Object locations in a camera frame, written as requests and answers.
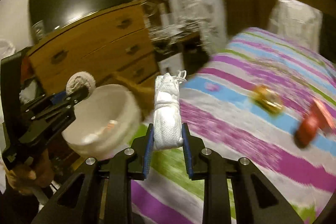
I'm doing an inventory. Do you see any red packet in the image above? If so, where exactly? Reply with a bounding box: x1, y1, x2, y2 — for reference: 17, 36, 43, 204
294, 99, 335, 148

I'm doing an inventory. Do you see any striped hanging shirt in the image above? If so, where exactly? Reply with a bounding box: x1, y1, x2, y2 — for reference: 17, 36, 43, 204
150, 0, 227, 56

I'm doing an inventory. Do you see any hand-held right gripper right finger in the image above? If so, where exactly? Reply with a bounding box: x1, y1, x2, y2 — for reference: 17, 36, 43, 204
181, 123, 305, 224

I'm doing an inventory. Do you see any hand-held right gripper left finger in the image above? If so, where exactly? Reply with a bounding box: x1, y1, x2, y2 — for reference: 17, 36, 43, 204
31, 123, 155, 224

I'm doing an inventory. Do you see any grey printed cup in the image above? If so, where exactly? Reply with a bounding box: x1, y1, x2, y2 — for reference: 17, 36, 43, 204
31, 20, 45, 41

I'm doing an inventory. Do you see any white plastic bucket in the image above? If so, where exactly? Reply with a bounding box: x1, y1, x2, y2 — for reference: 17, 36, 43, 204
62, 84, 141, 160

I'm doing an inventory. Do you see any person's left forearm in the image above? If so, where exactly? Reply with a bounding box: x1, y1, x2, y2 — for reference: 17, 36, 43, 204
0, 182, 48, 224

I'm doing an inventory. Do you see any person's left hand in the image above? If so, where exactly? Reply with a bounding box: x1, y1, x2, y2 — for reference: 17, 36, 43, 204
5, 148, 54, 195

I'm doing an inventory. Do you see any white appliance box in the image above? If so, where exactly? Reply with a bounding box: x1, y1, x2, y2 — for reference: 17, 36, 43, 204
159, 52, 184, 75

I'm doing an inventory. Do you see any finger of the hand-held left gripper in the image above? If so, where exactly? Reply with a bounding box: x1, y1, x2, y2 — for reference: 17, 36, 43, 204
50, 91, 67, 104
63, 86, 90, 109

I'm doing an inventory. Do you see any white mesh cloth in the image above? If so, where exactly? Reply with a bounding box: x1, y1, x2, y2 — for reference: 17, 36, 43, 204
153, 70, 187, 151

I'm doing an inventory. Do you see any wooden chest of drawers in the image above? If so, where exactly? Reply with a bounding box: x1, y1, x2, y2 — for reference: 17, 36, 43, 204
28, 0, 160, 94

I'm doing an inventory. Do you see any orange foil wrapper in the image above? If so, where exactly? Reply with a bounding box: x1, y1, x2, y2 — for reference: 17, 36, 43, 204
251, 84, 284, 115

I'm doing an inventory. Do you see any striped floral blanket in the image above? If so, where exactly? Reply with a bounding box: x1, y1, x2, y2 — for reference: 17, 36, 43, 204
129, 27, 336, 224

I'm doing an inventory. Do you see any large white plastic sack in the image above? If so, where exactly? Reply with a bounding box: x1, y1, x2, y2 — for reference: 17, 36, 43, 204
0, 39, 16, 62

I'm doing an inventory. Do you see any beige round roll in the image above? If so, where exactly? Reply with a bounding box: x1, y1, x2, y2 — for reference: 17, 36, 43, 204
66, 71, 96, 96

